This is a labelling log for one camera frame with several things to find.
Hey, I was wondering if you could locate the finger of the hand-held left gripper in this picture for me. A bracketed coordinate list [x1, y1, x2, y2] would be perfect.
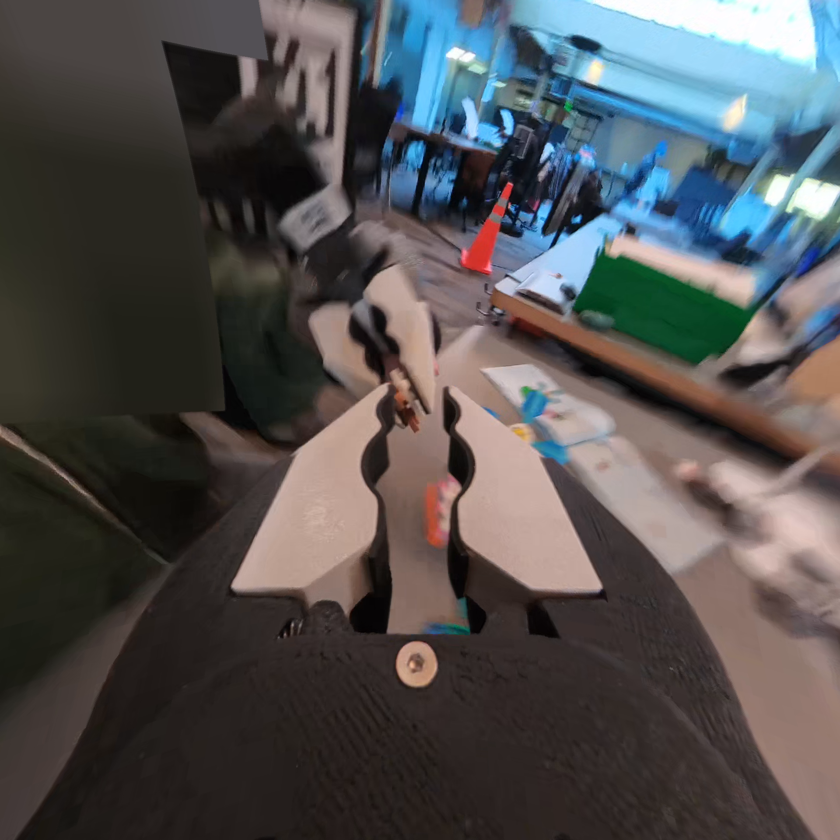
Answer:
[307, 304, 391, 400]
[351, 264, 442, 414]

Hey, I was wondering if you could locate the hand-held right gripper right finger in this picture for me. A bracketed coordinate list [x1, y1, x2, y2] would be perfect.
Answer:
[443, 386, 605, 621]

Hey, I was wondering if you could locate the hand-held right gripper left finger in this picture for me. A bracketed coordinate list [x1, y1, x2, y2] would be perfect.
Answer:
[230, 384, 393, 618]

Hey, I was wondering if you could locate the brown white lego assembly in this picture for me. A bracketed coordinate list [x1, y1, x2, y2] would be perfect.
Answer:
[388, 367, 424, 435]

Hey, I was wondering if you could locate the person's left forearm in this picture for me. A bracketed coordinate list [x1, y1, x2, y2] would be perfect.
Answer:
[210, 230, 329, 441]

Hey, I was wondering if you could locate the orange lego cluster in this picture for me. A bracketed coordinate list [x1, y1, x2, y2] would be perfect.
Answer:
[423, 482, 450, 547]

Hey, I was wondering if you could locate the lego instruction booklet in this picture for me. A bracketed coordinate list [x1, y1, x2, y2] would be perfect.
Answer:
[481, 364, 618, 447]

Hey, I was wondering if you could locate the pile of teal lego pieces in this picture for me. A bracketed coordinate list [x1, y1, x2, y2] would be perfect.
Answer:
[423, 594, 472, 635]

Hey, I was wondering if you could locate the black white patterned board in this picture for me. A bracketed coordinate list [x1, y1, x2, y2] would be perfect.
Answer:
[239, 0, 358, 185]

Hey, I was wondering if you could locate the white paper sheet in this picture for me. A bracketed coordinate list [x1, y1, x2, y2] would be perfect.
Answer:
[571, 436, 723, 572]

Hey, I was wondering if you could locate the orange traffic cone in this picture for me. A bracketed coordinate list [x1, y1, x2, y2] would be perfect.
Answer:
[459, 182, 515, 275]

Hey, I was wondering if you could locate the white notebook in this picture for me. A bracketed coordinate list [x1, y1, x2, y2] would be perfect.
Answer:
[515, 270, 578, 315]

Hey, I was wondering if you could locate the dark background table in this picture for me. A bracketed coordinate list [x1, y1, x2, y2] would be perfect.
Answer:
[387, 121, 500, 217]

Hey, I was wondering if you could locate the wooden workbench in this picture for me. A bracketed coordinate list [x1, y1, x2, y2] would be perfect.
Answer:
[489, 217, 840, 460]

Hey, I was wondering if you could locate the person's green sweatshirt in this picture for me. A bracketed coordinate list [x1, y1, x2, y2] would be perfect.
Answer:
[0, 415, 227, 657]

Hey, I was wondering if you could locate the green fabric bin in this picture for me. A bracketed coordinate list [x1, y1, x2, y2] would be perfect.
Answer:
[573, 249, 762, 365]

